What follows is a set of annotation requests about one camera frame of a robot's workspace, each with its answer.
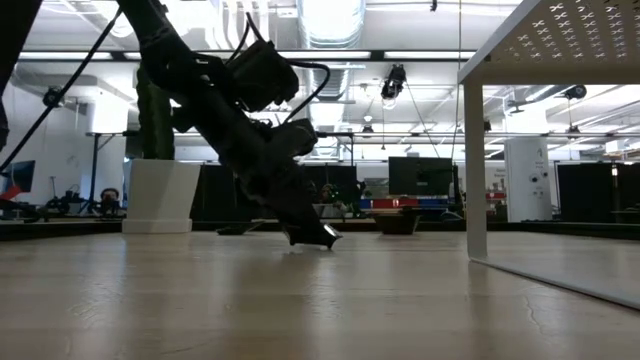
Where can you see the black aluminium table frame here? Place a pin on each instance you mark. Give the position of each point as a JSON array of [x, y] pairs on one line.
[[550, 227]]

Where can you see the silver ceiling ventilation duct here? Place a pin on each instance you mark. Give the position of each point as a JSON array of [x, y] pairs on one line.
[[330, 30]]

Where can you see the black horizontal overhead beam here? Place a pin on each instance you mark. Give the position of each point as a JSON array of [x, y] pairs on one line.
[[380, 55]]

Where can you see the black wavy-edged mini plate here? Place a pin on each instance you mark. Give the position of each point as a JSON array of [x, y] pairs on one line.
[[397, 223]]

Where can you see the red and blue banner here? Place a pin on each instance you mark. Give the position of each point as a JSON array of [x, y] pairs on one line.
[[405, 203]]

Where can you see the black TV screen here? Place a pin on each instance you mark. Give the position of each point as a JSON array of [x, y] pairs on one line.
[[420, 175]]

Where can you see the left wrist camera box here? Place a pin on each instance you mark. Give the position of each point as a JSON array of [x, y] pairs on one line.
[[262, 77]]

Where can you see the white faceted plant pot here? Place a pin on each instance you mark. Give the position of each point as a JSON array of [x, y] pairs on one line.
[[160, 195]]

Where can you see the white perforated metal shelf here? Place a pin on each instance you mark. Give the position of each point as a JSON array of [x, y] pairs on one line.
[[550, 40]]

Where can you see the black background rig frame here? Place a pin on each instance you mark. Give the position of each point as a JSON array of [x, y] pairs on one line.
[[94, 165], [336, 134]]

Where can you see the person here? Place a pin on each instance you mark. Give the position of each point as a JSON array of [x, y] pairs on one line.
[[109, 196], [330, 194]]

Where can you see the green columnar cactus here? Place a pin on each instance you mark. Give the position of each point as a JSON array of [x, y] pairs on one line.
[[155, 140]]

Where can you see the black ceiling spotlight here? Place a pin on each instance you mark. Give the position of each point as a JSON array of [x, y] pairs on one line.
[[393, 82], [575, 91], [50, 100]]

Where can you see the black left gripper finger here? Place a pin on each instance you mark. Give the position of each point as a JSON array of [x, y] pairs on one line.
[[325, 235], [297, 235]]

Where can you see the black partition wall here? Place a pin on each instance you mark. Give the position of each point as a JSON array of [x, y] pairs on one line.
[[585, 192], [212, 192]]

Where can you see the black background robot arm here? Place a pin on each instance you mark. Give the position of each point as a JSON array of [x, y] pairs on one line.
[[65, 202]]

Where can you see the white cylindrical column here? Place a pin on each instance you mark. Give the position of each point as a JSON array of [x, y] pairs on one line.
[[527, 180]]

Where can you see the dark computer monitor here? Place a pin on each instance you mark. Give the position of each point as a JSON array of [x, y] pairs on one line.
[[20, 175]]

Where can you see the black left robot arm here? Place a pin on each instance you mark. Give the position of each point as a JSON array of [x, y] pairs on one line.
[[160, 45]]

